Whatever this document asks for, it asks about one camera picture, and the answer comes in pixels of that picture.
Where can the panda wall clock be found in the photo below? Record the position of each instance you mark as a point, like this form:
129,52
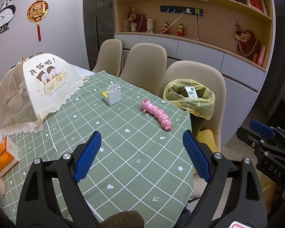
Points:
5,14

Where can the red framed picture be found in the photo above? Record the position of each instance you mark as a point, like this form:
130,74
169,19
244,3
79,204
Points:
256,1

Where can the black power strip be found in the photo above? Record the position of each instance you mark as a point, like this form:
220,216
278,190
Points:
171,10

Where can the small grey box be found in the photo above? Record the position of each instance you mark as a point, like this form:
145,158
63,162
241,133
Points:
114,96

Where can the dark red bag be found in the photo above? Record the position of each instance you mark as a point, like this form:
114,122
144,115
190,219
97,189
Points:
141,22

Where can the pink caterpillar toy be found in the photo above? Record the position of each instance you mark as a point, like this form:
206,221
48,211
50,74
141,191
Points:
156,112

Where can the dark glass door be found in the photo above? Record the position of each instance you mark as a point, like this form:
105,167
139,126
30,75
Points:
97,16

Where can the black waste bin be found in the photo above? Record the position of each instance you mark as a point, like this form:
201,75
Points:
197,123

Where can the cartoon print mesh food cover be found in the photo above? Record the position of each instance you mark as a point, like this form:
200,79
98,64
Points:
50,76

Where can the white lidded cup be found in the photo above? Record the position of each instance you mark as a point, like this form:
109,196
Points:
149,25

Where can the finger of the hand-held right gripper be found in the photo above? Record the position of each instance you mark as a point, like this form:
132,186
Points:
248,137
262,127

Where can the white lower cabinet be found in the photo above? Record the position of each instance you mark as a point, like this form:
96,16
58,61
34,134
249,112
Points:
199,49

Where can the brown knit cloth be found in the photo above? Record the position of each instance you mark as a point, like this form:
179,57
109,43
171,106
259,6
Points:
126,219

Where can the beige dining chair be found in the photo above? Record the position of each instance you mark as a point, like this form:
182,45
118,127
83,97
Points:
144,61
109,54
216,95

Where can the black packet white label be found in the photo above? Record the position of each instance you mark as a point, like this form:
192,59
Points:
190,92

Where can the artificial flower vase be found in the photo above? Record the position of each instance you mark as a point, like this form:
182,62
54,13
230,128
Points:
133,20

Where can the brown handbag with flowers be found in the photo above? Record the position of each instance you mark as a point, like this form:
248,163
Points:
248,45

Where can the yellow seat cushion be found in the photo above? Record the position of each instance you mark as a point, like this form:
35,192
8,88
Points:
205,135

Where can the orange tissue box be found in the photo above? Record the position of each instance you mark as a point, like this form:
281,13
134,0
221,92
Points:
2,159

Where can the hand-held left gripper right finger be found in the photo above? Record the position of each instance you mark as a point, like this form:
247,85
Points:
197,156

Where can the small red box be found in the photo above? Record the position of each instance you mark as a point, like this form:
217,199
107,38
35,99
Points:
255,57

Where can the red seated figurine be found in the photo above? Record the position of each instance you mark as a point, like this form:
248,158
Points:
180,29
165,27

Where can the green checkered tablecloth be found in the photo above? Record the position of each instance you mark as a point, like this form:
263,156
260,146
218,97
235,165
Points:
133,147

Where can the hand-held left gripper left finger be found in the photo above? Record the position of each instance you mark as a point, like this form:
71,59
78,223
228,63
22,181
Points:
88,156

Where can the pink flat box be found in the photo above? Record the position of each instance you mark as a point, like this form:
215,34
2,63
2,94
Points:
262,55

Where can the red gold knot wall ornament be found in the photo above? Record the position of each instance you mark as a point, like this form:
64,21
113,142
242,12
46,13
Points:
37,10

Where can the white charger plug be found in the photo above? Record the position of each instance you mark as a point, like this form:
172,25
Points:
188,11

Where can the small pale jar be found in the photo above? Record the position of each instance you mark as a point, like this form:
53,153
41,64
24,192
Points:
126,25

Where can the green plug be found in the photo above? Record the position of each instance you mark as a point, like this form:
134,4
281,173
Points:
197,11

